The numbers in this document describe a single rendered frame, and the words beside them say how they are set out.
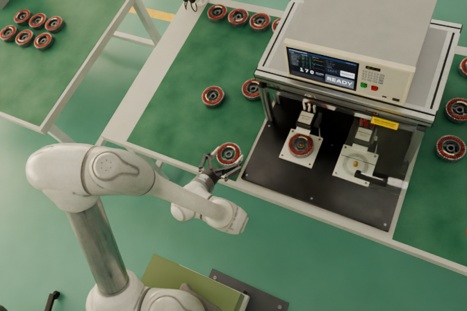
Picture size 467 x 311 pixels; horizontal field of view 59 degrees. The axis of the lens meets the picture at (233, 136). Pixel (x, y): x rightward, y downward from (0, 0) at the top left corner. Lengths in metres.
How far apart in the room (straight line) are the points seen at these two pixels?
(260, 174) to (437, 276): 1.18
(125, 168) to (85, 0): 1.96
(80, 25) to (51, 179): 1.71
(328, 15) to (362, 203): 0.75
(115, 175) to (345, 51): 0.84
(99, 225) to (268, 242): 1.44
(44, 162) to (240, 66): 1.27
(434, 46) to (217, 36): 1.12
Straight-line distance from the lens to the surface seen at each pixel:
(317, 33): 1.50
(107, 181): 1.05
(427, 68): 1.69
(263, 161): 1.86
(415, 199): 1.84
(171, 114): 2.11
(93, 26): 2.70
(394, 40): 1.49
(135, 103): 2.23
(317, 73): 1.56
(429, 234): 1.81
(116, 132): 2.18
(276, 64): 1.68
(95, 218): 1.26
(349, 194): 1.79
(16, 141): 3.57
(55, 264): 3.00
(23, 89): 2.66
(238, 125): 1.98
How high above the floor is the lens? 2.46
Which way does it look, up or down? 61 degrees down
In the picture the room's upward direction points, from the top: 23 degrees counter-clockwise
